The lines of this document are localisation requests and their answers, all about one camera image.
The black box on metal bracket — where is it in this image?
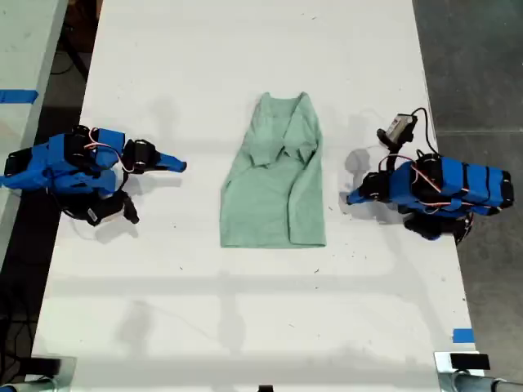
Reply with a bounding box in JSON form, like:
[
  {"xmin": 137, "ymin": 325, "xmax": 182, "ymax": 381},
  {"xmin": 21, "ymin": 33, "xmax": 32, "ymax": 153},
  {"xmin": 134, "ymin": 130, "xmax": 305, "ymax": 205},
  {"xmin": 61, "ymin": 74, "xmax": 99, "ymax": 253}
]
[
  {"xmin": 22, "ymin": 355, "xmax": 78, "ymax": 392},
  {"xmin": 433, "ymin": 350, "xmax": 491, "ymax": 392}
]

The black camera box with white label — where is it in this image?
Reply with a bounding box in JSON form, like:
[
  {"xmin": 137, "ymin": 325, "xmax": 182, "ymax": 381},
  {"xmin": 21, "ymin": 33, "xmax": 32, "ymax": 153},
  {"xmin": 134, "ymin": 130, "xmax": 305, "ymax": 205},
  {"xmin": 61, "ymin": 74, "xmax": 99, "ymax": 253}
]
[{"xmin": 83, "ymin": 190, "xmax": 141, "ymax": 227}]

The short blue tape piece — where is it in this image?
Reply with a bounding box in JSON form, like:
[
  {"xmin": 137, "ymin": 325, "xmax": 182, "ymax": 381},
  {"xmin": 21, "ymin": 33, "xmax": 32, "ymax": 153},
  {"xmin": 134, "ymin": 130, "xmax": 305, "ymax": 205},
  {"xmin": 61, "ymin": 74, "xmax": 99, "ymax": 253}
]
[{"xmin": 452, "ymin": 327, "xmax": 476, "ymax": 345}]

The grey and black camera box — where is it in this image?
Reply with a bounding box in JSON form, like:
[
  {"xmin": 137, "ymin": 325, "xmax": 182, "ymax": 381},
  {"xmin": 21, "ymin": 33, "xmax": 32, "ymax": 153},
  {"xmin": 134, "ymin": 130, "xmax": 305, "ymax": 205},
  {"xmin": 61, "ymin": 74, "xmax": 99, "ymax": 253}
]
[{"xmin": 375, "ymin": 114, "xmax": 418, "ymax": 172}]

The black camera cable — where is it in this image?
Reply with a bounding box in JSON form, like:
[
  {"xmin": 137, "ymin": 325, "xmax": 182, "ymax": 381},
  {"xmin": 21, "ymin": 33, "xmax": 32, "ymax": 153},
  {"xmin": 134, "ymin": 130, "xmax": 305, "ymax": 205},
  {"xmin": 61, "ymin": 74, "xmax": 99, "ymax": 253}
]
[{"xmin": 410, "ymin": 107, "xmax": 442, "ymax": 158}]

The white side table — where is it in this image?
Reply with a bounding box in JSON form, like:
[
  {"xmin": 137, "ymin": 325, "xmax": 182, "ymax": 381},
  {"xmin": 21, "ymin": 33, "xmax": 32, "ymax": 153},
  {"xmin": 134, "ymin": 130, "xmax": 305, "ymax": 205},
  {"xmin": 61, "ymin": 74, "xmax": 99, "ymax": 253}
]
[{"xmin": 0, "ymin": 0, "xmax": 69, "ymax": 256}]

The pale green T-shirt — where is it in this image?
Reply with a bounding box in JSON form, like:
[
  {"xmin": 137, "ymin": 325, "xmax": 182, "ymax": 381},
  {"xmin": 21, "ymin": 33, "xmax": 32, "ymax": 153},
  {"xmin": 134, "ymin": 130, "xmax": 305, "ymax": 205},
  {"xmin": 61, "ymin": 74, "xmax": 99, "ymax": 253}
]
[{"xmin": 219, "ymin": 91, "xmax": 328, "ymax": 249}]

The long blue tape strip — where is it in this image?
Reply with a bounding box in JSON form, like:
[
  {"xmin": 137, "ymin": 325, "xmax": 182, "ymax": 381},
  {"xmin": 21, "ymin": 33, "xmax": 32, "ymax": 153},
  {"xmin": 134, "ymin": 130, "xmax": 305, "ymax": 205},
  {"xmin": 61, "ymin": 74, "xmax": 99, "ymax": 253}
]
[{"xmin": 0, "ymin": 88, "xmax": 40, "ymax": 105}]

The black floor cable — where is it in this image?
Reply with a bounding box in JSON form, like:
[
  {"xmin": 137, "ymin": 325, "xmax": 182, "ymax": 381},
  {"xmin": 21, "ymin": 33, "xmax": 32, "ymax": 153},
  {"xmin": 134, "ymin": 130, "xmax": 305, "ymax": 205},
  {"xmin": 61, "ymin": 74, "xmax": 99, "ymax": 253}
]
[{"xmin": 49, "ymin": 38, "xmax": 90, "ymax": 78}]

